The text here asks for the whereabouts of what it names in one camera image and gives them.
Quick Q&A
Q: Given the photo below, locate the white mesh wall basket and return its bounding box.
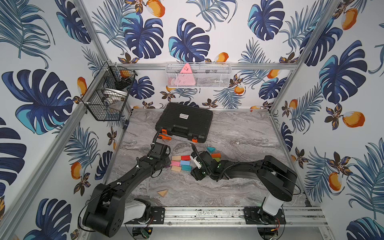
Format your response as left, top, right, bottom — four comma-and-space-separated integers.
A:
165, 63, 232, 89

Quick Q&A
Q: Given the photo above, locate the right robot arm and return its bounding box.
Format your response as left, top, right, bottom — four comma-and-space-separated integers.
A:
190, 150, 298, 216

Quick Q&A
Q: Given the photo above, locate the light blue block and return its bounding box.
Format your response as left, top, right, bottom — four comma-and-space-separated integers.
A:
180, 161, 190, 166

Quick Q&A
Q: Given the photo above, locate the black plastic tool case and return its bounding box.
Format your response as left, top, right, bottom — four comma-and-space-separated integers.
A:
155, 103, 214, 143

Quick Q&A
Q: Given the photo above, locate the teal rectangular block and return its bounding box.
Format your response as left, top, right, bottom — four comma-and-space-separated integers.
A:
182, 165, 192, 172

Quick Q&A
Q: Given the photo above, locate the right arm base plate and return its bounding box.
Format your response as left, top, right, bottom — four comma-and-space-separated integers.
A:
244, 207, 287, 226

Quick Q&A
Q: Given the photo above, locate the teal triangle block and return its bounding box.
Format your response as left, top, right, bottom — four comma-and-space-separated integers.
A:
207, 147, 216, 154

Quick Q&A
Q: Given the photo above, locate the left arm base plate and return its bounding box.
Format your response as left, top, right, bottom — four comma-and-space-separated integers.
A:
129, 198, 166, 225

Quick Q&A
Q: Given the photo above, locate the red block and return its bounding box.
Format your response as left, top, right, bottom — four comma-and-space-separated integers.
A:
181, 156, 191, 161

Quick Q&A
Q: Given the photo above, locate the pink block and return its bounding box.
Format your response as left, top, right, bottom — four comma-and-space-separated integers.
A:
171, 161, 181, 167

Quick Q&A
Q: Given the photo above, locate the black wire basket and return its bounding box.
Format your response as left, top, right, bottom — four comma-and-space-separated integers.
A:
82, 62, 138, 122

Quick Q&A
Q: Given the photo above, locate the orange handled screwdriver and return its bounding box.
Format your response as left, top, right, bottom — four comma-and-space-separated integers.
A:
157, 134, 190, 144

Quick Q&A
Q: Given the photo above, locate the orange block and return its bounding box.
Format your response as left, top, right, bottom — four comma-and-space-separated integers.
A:
211, 153, 221, 158

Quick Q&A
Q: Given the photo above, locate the aluminium front rail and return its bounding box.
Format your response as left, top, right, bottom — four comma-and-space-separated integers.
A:
80, 205, 328, 228

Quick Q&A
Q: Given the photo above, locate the pink triangle card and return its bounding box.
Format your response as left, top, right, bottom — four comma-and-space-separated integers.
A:
175, 63, 196, 87

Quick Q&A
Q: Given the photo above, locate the natural wood triangle block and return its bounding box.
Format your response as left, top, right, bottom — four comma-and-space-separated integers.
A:
157, 190, 168, 198

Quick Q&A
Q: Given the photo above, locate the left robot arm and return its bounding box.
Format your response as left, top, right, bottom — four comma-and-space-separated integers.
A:
78, 143, 171, 238

